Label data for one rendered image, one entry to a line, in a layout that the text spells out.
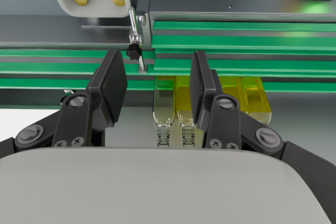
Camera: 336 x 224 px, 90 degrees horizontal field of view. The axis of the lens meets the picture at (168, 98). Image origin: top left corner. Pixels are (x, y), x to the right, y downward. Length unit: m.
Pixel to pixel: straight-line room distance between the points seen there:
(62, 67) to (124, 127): 0.24
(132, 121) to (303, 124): 0.58
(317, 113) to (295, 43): 0.39
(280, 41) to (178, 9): 0.24
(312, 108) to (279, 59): 0.31
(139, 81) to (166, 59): 0.13
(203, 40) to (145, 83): 0.22
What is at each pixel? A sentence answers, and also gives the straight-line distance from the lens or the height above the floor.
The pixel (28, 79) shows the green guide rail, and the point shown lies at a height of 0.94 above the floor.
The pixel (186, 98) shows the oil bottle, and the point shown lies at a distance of 0.42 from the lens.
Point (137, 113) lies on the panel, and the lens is 0.57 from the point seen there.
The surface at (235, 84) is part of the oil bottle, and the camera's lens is 0.47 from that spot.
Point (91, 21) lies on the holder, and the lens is 0.60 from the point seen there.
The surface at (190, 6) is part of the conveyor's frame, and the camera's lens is 0.45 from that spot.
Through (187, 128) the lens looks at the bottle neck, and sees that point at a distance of 0.40.
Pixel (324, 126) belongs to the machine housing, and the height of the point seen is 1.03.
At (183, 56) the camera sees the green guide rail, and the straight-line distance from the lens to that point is 0.46.
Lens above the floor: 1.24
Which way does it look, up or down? 30 degrees down
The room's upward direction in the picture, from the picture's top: 179 degrees counter-clockwise
